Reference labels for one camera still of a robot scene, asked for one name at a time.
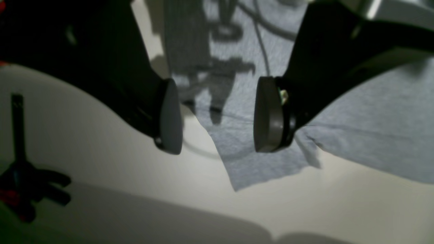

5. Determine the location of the grey T-shirt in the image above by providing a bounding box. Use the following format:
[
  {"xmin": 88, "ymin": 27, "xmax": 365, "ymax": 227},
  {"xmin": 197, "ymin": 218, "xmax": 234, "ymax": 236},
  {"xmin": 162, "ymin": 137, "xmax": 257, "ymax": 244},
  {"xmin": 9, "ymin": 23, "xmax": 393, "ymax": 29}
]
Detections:
[{"xmin": 163, "ymin": 0, "xmax": 433, "ymax": 190}]

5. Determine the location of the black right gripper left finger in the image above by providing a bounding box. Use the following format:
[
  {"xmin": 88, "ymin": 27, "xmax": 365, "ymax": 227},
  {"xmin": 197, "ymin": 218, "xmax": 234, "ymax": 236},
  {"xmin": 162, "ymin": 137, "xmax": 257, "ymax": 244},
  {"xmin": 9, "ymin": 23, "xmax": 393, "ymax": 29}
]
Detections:
[{"xmin": 0, "ymin": 0, "xmax": 183, "ymax": 155}]

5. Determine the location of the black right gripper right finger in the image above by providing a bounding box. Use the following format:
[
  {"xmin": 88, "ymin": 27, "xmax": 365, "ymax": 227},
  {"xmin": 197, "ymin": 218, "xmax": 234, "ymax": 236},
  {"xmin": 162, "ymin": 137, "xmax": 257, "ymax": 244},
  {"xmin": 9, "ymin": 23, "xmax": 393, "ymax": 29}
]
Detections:
[{"xmin": 254, "ymin": 0, "xmax": 434, "ymax": 153}]

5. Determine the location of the blue orange bar clamp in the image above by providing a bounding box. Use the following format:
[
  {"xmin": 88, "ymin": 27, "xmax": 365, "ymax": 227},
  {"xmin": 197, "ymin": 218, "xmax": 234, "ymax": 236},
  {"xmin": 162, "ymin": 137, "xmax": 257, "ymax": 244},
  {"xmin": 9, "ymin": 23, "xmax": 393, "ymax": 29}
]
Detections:
[{"xmin": 0, "ymin": 93, "xmax": 72, "ymax": 223}]

